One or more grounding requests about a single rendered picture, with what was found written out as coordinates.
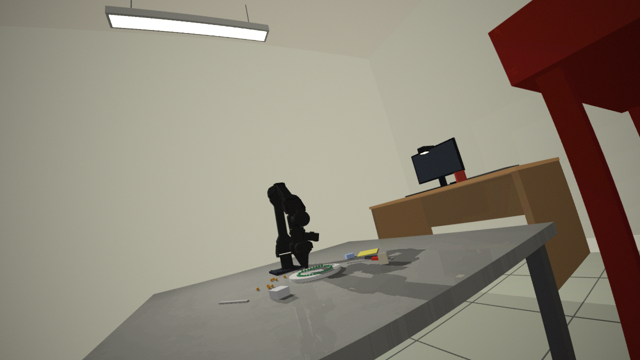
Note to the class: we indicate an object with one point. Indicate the cream cube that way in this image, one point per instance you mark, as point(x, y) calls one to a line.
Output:
point(383, 258)

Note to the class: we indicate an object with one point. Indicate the white round board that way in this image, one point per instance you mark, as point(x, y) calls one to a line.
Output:
point(294, 278)

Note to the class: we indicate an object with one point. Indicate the yellow flat rectangular board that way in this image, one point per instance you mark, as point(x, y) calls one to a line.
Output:
point(367, 252)

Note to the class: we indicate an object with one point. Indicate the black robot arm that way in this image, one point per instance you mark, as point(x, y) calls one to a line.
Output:
point(290, 204)

